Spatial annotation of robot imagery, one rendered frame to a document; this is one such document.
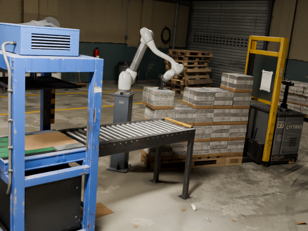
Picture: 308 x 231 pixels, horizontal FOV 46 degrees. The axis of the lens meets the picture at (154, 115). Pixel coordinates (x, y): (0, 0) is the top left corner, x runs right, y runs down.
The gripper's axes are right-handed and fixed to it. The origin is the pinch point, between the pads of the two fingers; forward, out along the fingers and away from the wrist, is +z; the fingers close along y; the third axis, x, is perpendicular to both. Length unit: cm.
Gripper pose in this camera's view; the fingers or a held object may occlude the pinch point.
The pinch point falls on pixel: (158, 83)
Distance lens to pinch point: 479.4
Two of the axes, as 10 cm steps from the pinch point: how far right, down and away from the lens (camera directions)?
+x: 9.2, -0.1, 3.9
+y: 1.0, 9.7, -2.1
